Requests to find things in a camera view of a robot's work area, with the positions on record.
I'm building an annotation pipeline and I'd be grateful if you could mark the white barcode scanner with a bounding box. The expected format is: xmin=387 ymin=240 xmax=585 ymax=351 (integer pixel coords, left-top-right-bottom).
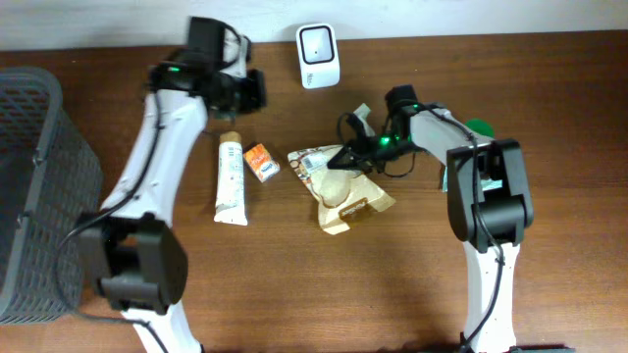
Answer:
xmin=295 ymin=23 xmax=340 ymax=89

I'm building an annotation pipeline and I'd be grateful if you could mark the beige brown snack bag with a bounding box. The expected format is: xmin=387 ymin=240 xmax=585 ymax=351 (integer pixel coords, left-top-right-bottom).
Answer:
xmin=288 ymin=145 xmax=395 ymax=235

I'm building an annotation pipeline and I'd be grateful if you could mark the orange small carton box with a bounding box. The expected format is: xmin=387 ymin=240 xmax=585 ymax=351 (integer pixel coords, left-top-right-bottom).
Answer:
xmin=243 ymin=143 xmax=281 ymax=182

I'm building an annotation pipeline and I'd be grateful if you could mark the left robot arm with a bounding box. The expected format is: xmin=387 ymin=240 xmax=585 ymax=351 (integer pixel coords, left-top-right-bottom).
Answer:
xmin=64 ymin=17 xmax=267 ymax=352

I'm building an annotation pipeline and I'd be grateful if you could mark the white tube gold cap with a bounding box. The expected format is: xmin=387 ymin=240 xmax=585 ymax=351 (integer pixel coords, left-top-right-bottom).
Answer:
xmin=214 ymin=131 xmax=248 ymax=227

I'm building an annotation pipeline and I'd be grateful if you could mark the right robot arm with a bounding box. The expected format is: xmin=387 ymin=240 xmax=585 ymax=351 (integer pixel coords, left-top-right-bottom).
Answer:
xmin=328 ymin=85 xmax=534 ymax=352

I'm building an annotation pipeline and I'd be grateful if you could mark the teal snack packet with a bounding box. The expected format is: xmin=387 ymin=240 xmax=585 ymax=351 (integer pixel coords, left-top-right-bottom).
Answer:
xmin=442 ymin=167 xmax=503 ymax=193

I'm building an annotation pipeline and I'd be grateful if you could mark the green lid jar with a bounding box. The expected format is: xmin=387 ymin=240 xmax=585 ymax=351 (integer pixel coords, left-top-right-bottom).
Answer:
xmin=465 ymin=119 xmax=495 ymax=138

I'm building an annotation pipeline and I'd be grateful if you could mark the grey plastic mesh basket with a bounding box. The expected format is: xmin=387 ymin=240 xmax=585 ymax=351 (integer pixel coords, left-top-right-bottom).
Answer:
xmin=1 ymin=67 xmax=103 ymax=326

